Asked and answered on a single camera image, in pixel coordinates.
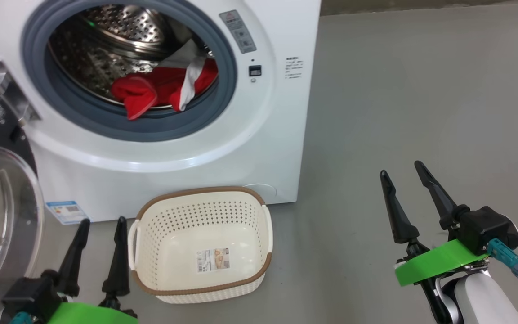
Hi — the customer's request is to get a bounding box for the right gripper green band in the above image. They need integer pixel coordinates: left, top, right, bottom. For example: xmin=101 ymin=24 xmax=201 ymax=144
xmin=380 ymin=161 xmax=489 ymax=324

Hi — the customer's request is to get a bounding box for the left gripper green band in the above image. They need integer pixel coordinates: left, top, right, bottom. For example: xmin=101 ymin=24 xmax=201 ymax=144
xmin=47 ymin=216 xmax=139 ymax=324

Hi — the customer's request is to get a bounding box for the red and white garment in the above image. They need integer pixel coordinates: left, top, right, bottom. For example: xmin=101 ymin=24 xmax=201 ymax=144
xmin=110 ymin=38 xmax=219 ymax=121

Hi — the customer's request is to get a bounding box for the cream perforated laundry basket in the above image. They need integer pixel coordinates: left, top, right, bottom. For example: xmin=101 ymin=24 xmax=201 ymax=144
xmin=128 ymin=186 xmax=273 ymax=304

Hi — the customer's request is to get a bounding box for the white front-load washing machine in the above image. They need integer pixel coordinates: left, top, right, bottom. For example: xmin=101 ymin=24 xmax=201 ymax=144
xmin=0 ymin=0 xmax=322 ymax=224

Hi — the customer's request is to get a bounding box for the blue energy label sticker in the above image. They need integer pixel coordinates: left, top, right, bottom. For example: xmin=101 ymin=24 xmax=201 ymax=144
xmin=45 ymin=200 xmax=89 ymax=225

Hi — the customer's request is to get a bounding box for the grey warning label sticker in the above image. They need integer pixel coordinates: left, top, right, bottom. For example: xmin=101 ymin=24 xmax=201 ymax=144
xmin=219 ymin=10 xmax=257 ymax=54

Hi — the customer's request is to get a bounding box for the black cable with teal plug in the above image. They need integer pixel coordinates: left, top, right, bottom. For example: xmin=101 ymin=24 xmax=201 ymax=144
xmin=487 ymin=238 xmax=518 ymax=288

